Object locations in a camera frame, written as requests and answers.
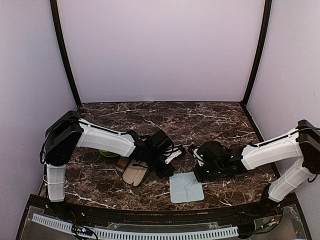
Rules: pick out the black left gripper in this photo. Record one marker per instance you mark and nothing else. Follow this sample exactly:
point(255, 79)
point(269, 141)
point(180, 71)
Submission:
point(168, 172)

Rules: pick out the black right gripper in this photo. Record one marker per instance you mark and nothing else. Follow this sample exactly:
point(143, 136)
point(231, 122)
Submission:
point(201, 176)

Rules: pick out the black quilted glasses case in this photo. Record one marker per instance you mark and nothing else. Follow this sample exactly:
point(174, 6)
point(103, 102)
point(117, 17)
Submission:
point(135, 172)

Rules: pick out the plaid brown glasses case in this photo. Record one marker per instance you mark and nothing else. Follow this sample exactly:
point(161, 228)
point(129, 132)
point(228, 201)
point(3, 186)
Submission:
point(121, 164)

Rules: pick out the blue cleaning cloth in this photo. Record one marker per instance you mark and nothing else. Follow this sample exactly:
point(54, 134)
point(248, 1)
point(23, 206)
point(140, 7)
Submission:
point(185, 188)

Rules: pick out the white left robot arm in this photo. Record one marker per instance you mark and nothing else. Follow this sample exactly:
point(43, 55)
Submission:
point(71, 131)

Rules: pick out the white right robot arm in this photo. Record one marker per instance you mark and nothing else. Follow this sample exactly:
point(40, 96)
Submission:
point(302, 143)

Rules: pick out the green plate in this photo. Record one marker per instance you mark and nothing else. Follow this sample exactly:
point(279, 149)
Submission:
point(108, 154)

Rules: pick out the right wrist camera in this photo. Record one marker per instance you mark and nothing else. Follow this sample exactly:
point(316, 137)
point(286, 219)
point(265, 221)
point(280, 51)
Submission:
point(193, 150)

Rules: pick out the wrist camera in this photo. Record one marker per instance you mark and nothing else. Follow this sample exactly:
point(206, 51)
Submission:
point(193, 150)
point(174, 153)

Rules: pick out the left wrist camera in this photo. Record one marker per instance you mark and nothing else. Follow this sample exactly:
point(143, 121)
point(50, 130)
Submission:
point(174, 153)

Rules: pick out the white slotted cable duct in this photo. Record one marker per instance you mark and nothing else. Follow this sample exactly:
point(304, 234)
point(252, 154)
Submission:
point(121, 231)

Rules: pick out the black corner frame post left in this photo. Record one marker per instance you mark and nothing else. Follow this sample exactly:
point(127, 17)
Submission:
point(63, 51)

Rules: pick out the black corner frame post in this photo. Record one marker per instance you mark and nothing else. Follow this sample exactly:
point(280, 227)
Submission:
point(258, 52)
point(63, 51)

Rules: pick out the black corner frame post right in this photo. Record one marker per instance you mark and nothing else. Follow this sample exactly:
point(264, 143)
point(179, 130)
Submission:
point(258, 52)

